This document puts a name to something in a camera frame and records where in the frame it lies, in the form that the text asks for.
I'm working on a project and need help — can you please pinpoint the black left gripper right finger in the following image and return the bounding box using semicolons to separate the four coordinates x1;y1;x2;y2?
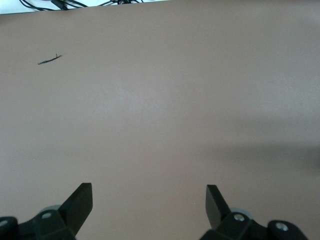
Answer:
199;184;307;240

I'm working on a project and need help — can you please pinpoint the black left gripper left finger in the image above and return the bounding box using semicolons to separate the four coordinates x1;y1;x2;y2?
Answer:
0;182;94;240

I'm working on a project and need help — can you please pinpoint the black cables bundle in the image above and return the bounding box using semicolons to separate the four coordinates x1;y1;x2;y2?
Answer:
19;0;151;12

